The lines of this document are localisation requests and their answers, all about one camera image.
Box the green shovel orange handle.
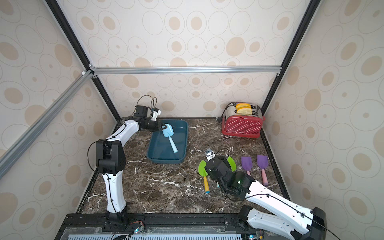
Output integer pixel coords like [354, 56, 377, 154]
[227, 156, 237, 172]

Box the green shovel yellow handle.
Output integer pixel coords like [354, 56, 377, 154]
[198, 161, 210, 194]

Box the purple shovel pink handle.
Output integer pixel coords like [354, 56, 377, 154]
[241, 156, 253, 176]
[257, 155, 269, 186]

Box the light blue shovel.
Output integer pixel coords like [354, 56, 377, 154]
[162, 124, 178, 153]

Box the teal plastic storage box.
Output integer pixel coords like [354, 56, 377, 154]
[147, 119, 189, 164]

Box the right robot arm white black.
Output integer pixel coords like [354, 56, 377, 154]
[199, 156, 327, 240]

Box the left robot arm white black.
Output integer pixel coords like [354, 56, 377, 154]
[96, 105, 162, 223]

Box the red polka dot toaster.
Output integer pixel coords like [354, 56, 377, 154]
[218, 102, 265, 138]

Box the yellow toast slice front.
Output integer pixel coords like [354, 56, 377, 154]
[236, 107, 253, 115]

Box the yellow toast slice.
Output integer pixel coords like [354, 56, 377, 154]
[236, 103, 251, 109]
[236, 107, 253, 115]

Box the yellow toast slice back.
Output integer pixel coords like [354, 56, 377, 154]
[236, 103, 251, 109]

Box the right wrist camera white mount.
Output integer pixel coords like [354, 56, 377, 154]
[205, 148, 215, 161]

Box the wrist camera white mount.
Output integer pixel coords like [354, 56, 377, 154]
[151, 108, 161, 121]
[205, 148, 215, 161]

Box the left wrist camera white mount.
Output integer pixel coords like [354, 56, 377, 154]
[151, 108, 161, 121]

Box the horizontal aluminium frame bar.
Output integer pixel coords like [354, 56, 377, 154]
[92, 66, 282, 75]

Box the black toaster power cable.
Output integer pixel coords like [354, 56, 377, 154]
[216, 101, 238, 122]

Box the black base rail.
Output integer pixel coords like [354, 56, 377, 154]
[54, 212, 314, 240]

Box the left diagonal aluminium frame bar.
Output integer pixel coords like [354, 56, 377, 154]
[1, 70, 93, 178]

